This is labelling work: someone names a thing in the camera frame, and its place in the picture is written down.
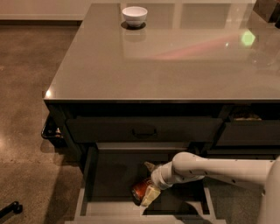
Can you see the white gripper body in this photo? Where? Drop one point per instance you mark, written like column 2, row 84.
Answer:
column 158, row 176

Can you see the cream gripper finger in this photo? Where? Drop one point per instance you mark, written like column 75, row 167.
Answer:
column 150, row 193
column 150, row 166

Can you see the red coke can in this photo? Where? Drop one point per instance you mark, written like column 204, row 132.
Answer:
column 138, row 189

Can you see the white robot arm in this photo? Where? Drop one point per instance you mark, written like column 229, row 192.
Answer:
column 261, row 175

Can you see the open middle drawer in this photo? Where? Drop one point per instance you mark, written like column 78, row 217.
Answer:
column 106, row 198

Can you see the dark top drawer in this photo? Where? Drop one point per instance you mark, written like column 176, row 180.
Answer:
column 143, row 129

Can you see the right column top drawer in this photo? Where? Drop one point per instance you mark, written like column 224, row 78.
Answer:
column 256, row 124

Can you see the dark cabinet counter unit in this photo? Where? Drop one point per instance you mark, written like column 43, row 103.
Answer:
column 187, row 59

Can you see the black object on floor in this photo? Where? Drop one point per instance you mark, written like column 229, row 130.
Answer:
column 14, row 207

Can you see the white ceramic bowl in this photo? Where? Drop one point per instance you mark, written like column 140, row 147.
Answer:
column 134, row 16

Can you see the black side towel handle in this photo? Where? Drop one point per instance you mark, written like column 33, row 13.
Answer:
column 50, row 130

